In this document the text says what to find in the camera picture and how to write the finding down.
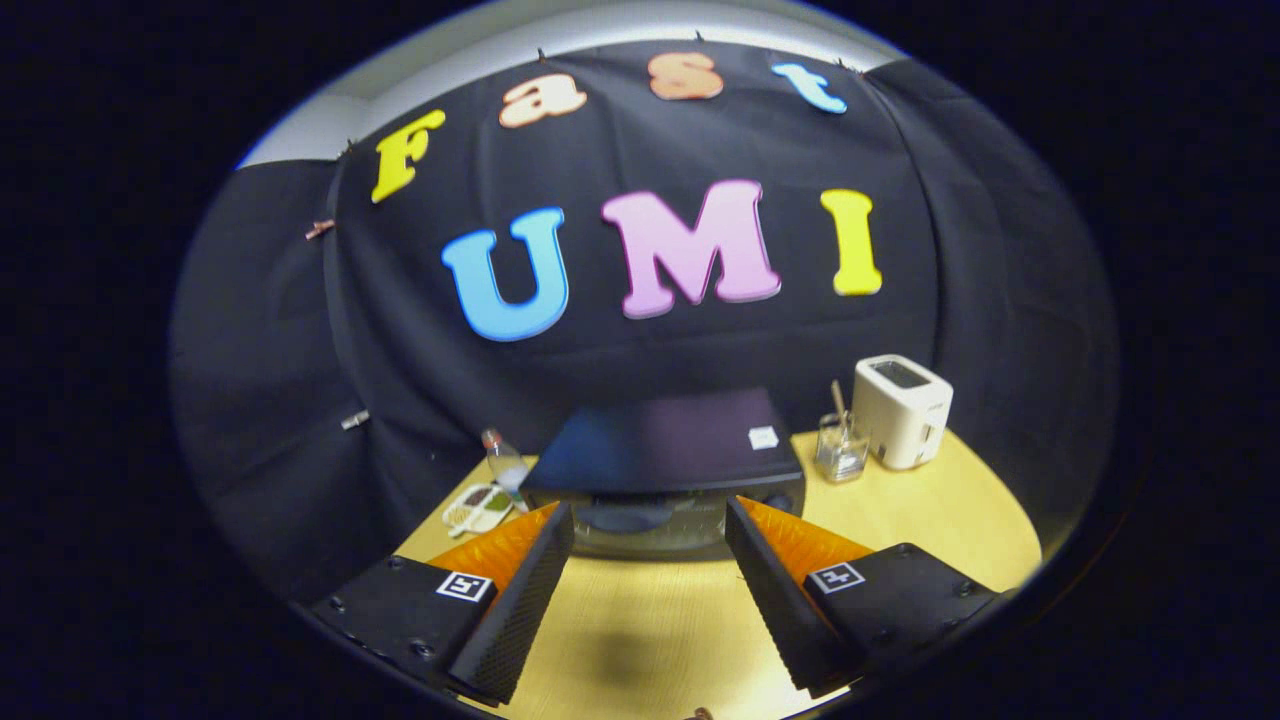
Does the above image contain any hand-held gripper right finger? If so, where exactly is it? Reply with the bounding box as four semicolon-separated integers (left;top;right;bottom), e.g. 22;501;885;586
725;496;1001;699

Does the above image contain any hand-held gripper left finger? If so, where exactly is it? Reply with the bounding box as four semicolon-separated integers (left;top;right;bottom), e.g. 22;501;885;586
310;502;576;706

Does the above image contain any black toaster oven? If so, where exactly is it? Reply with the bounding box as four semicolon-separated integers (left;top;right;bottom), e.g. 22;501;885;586
520;388;807;561

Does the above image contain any white pop-up toaster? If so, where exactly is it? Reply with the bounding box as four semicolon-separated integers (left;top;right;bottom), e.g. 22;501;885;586
852;354;954;471

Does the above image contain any white divided bean tray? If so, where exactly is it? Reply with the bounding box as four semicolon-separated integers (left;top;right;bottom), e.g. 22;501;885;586
441;484;513;538

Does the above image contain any clear plastic water bottle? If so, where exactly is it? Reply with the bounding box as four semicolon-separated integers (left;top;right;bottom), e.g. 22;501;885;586
481;429;531;511

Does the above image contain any clear glass cup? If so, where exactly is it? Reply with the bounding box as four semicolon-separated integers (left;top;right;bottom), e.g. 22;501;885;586
815;412;871;484

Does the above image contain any row of black cloth clips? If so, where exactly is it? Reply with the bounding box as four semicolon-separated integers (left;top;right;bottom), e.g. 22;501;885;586
340;28;871;161

